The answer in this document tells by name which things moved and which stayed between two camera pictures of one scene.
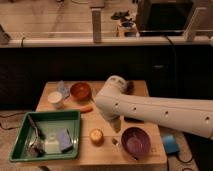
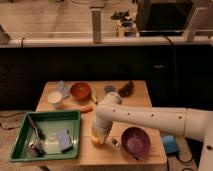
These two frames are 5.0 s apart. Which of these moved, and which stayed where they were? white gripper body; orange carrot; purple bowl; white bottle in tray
Moved: white gripper body
Stayed: orange carrot; white bottle in tray; purple bowl
